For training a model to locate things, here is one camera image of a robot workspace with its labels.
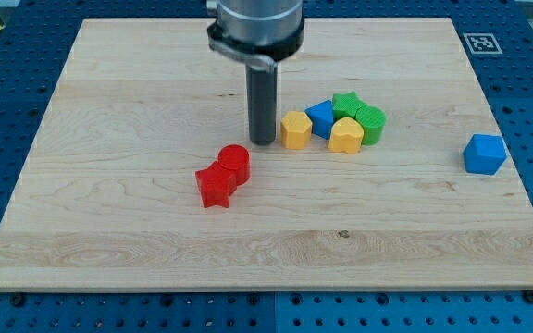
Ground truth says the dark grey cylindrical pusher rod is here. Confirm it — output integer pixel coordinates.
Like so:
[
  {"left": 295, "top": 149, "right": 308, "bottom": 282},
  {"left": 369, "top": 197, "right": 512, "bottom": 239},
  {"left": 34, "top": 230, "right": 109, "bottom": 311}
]
[{"left": 245, "top": 66, "right": 278, "bottom": 146}]

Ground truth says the blue triangle block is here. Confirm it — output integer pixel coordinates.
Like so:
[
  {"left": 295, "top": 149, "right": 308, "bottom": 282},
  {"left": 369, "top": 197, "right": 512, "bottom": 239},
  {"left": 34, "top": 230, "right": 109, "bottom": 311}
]
[{"left": 305, "top": 100, "right": 334, "bottom": 140}]

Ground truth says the green star block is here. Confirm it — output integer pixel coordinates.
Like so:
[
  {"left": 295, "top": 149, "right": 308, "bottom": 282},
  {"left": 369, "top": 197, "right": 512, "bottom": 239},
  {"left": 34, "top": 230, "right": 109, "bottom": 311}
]
[{"left": 332, "top": 92, "right": 366, "bottom": 120}]

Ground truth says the red star block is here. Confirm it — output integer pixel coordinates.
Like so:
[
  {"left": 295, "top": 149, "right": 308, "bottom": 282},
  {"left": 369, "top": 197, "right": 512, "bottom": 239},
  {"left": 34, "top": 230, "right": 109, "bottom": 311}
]
[{"left": 195, "top": 161, "right": 237, "bottom": 208}]

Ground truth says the yellow pentagon block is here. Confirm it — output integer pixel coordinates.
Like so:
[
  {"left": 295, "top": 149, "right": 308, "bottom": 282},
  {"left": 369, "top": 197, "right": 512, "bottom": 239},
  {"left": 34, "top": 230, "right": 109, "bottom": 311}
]
[{"left": 280, "top": 111, "right": 313, "bottom": 150}]

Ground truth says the red cylinder block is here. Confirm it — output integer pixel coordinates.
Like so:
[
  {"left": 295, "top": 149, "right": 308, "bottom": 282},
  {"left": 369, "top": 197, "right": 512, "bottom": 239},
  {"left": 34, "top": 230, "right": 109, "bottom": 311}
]
[{"left": 217, "top": 144, "right": 251, "bottom": 186}]

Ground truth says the yellow heart block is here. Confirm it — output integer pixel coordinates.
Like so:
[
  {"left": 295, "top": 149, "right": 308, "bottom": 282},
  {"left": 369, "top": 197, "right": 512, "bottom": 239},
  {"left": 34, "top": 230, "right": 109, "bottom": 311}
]
[{"left": 328, "top": 117, "right": 365, "bottom": 154}]

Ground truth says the green cylinder block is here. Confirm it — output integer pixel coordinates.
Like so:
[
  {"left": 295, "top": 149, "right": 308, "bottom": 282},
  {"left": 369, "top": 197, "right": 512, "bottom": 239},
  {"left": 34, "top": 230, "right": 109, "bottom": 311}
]
[{"left": 355, "top": 105, "right": 386, "bottom": 145}]

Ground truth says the wooden board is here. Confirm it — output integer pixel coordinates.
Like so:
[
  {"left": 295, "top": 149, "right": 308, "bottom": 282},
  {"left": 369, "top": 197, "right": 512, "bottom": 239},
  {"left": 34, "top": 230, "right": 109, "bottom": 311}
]
[{"left": 0, "top": 18, "right": 533, "bottom": 293}]

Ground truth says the white fiducial marker tag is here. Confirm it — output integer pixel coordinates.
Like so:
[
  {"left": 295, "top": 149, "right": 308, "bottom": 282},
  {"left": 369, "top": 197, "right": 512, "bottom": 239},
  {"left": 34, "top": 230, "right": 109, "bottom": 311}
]
[{"left": 463, "top": 32, "right": 502, "bottom": 55}]

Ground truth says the blue cube block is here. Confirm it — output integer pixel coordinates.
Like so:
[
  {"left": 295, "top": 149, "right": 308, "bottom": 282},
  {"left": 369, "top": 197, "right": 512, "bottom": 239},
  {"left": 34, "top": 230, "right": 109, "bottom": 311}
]
[{"left": 463, "top": 133, "right": 507, "bottom": 175}]

